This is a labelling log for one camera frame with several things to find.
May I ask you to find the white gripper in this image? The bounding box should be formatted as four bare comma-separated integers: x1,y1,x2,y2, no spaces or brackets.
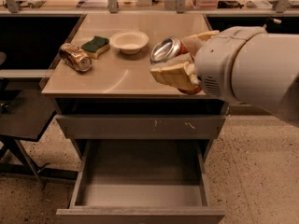
150,26,266,104

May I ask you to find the orange coke can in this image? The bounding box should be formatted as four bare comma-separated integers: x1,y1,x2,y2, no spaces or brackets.
149,36,201,94

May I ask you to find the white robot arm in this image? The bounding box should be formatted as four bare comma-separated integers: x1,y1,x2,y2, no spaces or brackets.
149,26,299,127

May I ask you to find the grey drawer cabinet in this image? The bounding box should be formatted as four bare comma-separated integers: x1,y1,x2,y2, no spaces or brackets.
41,12,239,224

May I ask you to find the crushed brown soda can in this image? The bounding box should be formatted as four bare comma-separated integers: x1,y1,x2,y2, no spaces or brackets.
59,43,92,72

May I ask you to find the closed top drawer front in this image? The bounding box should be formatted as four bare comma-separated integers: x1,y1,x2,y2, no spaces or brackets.
56,115,225,140

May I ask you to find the open middle drawer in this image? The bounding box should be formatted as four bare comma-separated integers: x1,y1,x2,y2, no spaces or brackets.
57,140,225,224

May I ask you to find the white paper bowl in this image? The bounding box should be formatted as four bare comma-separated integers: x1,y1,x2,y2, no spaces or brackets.
110,31,149,55

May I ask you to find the green yellow sponge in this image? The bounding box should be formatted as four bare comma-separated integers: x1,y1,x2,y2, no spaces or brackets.
81,36,110,59

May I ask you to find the dark side table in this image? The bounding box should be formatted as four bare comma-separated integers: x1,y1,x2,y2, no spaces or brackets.
0,51,78,185

